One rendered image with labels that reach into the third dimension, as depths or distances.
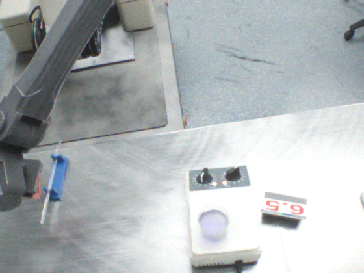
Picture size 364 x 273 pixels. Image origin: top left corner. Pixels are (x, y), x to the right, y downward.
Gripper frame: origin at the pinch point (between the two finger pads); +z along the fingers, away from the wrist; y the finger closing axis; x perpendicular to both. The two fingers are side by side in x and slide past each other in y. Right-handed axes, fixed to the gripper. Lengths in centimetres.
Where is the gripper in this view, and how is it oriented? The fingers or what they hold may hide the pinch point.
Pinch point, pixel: (30, 193)
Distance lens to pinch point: 91.3
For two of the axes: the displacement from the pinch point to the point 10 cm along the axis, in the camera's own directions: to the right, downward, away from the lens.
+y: 9.9, 0.4, -1.0
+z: 0.7, 5.0, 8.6
